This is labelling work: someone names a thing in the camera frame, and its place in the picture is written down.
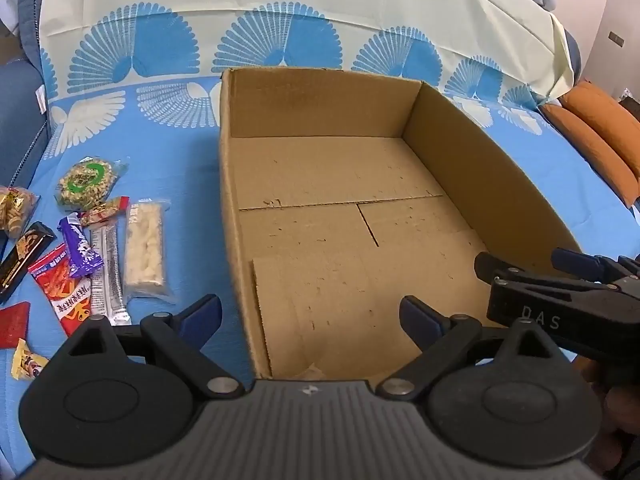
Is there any flat red packet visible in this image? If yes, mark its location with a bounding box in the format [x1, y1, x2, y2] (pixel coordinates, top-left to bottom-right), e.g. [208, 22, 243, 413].
[0, 301, 32, 350]

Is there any round puffed grain cake packet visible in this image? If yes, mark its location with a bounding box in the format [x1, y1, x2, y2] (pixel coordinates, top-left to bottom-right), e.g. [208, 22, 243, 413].
[54, 156, 130, 211]

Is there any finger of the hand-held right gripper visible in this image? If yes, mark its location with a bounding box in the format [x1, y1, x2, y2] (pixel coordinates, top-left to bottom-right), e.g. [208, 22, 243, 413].
[474, 251, 533, 283]
[551, 248, 640, 283]

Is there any small yellow candy packet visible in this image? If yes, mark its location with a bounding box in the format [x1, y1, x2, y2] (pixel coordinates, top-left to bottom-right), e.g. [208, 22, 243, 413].
[11, 338, 50, 380]

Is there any person's right hand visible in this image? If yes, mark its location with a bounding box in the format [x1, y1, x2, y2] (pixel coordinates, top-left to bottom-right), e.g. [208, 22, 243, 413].
[575, 355, 640, 461]

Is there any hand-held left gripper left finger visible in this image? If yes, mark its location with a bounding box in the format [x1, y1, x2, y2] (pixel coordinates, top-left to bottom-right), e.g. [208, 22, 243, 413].
[65, 295, 246, 401]

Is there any clear peanut snack bag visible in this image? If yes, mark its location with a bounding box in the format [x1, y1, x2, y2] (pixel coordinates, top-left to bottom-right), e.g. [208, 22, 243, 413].
[0, 185, 40, 241]

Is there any brown cardboard box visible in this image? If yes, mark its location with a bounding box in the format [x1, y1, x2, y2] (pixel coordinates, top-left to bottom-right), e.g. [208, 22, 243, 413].
[219, 66, 583, 380]

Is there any silver snack bar wrapper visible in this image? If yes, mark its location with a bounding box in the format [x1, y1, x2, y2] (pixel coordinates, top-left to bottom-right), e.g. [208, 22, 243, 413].
[89, 224, 131, 326]

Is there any small red candy packet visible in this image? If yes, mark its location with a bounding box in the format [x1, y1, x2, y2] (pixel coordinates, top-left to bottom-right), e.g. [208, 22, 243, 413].
[79, 196, 130, 227]

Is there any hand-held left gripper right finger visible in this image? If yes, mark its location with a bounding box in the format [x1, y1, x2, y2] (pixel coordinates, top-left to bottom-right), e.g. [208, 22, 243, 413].
[376, 296, 558, 401]

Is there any red snack packet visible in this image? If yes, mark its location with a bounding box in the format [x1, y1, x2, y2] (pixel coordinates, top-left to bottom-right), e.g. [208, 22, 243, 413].
[27, 244, 108, 337]

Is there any clear rice bar packet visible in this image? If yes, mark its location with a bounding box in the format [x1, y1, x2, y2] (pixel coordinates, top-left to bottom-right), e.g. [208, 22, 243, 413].
[121, 199, 177, 305]

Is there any black chocolate bar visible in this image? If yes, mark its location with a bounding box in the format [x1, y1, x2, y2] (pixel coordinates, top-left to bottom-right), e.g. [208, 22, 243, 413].
[0, 221, 56, 306]

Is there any purple chocolate bar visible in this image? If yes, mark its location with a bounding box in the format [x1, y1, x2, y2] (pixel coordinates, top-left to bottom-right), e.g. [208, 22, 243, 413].
[58, 212, 104, 278]

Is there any blue and cream printed blanket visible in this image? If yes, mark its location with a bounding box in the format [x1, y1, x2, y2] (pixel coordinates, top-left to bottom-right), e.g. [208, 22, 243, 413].
[0, 0, 640, 441]

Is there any orange cushion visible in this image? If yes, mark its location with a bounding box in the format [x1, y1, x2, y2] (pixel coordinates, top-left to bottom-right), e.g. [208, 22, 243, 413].
[541, 102, 640, 209]
[557, 81, 640, 181]

